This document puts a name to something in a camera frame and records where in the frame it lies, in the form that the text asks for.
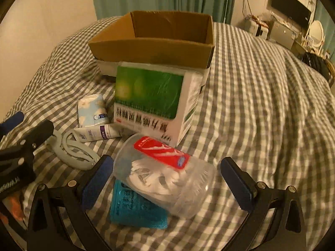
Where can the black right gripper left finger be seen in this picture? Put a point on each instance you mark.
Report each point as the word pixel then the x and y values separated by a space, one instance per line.
pixel 46 229

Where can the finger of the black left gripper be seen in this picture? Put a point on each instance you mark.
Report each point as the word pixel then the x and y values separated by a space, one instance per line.
pixel 12 122
pixel 25 147

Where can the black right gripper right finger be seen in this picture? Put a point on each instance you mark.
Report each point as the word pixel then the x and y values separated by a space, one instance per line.
pixel 286 230

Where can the light blue tissue pack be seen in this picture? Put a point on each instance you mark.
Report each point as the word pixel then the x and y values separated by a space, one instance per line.
pixel 91 111

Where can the white cream tube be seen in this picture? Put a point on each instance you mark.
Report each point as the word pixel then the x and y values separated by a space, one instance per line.
pixel 98 132

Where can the clear plastic jar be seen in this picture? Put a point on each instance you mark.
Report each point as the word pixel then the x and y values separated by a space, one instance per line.
pixel 168 177

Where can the green white medicine box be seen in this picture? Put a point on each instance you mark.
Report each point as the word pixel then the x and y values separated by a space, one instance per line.
pixel 157 101

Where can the person left hand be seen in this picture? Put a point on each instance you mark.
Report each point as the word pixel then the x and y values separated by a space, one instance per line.
pixel 14 203

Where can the teal tissue pack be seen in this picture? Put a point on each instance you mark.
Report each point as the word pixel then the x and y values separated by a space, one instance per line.
pixel 131 209

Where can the checkered grey bed cover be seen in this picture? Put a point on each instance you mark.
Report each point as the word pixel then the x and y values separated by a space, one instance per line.
pixel 267 110

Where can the black backpack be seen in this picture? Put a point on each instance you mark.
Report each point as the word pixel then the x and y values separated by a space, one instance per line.
pixel 322 66

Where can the brown cardboard box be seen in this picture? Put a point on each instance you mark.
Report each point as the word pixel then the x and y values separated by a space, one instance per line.
pixel 177 39

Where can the grey mini fridge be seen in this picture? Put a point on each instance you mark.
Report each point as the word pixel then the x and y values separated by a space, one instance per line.
pixel 282 35

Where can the white oval vanity mirror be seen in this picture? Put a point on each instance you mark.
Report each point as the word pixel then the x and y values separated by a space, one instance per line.
pixel 315 34

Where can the white suitcase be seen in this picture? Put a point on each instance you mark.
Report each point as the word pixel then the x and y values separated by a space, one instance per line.
pixel 257 28

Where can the green right curtain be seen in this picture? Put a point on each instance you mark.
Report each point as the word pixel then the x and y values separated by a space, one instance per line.
pixel 323 16

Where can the black wall television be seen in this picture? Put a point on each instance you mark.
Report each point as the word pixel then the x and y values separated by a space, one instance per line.
pixel 294 10

